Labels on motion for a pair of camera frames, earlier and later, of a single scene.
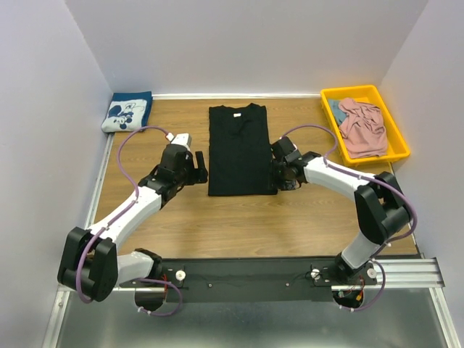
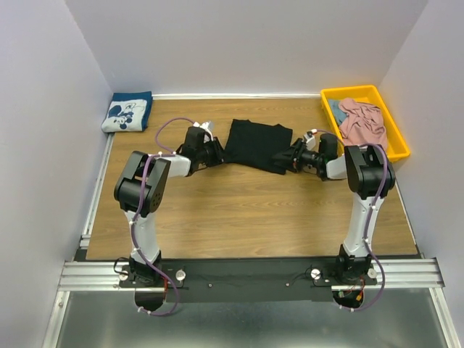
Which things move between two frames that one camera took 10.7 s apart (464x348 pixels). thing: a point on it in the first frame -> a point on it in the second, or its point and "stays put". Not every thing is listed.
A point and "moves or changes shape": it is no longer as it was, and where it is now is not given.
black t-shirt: [239, 151] moves or changes shape
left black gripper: [198, 175] -> [219, 152]
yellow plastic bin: [369, 95] stays put
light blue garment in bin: [339, 114] stays put
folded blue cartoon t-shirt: [128, 112] stays put
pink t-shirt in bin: [363, 129] stays put
